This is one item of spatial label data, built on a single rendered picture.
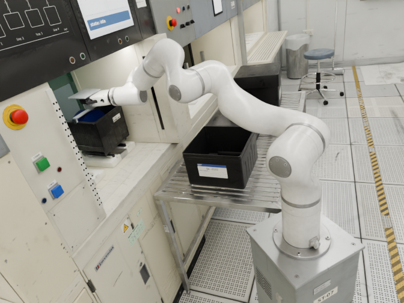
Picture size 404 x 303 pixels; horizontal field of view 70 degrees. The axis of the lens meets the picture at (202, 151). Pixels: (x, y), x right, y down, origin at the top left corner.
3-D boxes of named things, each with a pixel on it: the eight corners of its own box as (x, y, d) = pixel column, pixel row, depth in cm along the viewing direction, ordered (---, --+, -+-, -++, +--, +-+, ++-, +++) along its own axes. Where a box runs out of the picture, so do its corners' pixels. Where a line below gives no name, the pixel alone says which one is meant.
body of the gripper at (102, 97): (111, 109, 130) (92, 109, 134) (124, 100, 138) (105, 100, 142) (106, 92, 127) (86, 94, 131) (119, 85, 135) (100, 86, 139)
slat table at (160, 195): (289, 320, 150) (284, 209, 113) (185, 294, 174) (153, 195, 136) (305, 174, 252) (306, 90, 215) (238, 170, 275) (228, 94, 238)
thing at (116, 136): (106, 164, 141) (85, 103, 124) (73, 160, 148) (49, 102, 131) (133, 139, 160) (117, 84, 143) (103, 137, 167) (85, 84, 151)
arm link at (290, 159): (327, 190, 91) (330, 121, 79) (300, 227, 80) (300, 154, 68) (291, 179, 99) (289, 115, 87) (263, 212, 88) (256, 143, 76)
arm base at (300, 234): (344, 243, 95) (348, 199, 86) (297, 269, 90) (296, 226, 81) (303, 210, 111) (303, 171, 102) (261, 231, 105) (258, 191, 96)
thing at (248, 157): (188, 184, 139) (180, 153, 131) (208, 153, 160) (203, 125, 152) (244, 190, 128) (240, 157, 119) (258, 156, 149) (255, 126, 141)
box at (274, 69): (279, 112, 191) (278, 74, 178) (237, 113, 200) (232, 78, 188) (282, 95, 214) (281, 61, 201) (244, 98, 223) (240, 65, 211)
